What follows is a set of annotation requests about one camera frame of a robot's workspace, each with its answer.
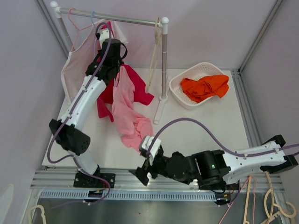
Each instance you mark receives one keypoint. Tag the pink t shirt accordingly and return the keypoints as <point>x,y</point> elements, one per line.
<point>131,125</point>

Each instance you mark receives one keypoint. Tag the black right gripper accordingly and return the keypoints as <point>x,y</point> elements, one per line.
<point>141,173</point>

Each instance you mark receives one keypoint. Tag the white slotted cable duct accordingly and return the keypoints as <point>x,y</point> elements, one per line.
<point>129,195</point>

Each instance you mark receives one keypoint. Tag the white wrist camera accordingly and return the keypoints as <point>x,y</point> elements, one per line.
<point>149,148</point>
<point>102,35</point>

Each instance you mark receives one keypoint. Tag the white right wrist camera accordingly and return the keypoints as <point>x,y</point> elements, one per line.
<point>149,148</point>

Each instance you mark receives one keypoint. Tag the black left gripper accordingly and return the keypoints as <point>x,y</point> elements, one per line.
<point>119,59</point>

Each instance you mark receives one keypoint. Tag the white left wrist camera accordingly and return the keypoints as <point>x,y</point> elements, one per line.
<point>102,35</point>

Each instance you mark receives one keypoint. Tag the beige hangers pile right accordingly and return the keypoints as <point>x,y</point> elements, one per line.
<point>271,208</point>

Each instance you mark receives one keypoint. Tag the white rack base foot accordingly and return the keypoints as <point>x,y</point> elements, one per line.
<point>160,109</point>

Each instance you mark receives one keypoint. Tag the silver clothes rack rail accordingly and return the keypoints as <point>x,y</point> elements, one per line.
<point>106,16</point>

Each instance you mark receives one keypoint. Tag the white perforated plastic basket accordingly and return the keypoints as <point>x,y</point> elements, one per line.
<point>196,72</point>

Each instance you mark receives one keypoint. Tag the magenta t shirt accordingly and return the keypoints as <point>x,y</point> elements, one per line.
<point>106,97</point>

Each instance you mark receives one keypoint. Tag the silver rack upright pole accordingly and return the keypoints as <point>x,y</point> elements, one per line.
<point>164,29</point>

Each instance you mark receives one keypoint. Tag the pink wire hanger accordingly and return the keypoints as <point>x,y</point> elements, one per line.
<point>76,27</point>

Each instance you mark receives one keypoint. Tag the pale pink tank top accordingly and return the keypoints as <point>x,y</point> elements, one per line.
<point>73,72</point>

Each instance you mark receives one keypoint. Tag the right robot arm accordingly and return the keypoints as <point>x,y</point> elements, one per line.
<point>215,169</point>

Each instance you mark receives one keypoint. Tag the orange t shirt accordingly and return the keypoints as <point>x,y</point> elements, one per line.
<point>205,87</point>

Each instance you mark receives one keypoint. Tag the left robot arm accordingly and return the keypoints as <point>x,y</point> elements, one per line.
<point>67,131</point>

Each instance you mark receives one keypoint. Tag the aluminium mounting rail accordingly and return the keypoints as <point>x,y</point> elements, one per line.
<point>63,178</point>

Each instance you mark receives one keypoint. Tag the beige plastic hanger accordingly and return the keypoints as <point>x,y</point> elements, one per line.
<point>154,59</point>

